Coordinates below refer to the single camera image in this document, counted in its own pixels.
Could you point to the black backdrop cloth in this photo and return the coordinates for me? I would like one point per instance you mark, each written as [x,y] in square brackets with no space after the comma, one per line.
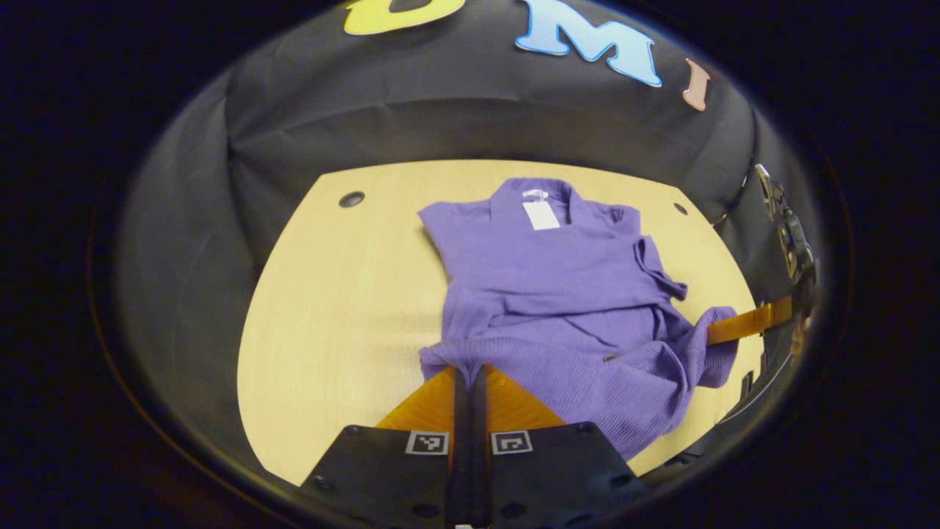
[367,110]

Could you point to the purple shirt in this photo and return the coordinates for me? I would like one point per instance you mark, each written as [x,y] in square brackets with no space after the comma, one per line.
[551,294]

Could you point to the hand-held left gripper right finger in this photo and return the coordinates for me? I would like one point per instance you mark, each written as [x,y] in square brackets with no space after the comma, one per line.
[479,470]

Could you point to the white paper garment tag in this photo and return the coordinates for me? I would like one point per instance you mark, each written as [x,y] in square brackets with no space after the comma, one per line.
[541,215]

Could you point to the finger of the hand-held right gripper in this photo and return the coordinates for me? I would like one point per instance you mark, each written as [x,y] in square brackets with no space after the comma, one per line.
[756,321]

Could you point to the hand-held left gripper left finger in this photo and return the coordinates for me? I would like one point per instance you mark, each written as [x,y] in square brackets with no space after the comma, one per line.
[459,470]

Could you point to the black table grommet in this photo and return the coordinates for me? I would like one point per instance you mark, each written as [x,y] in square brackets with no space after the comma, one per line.
[681,209]
[352,199]

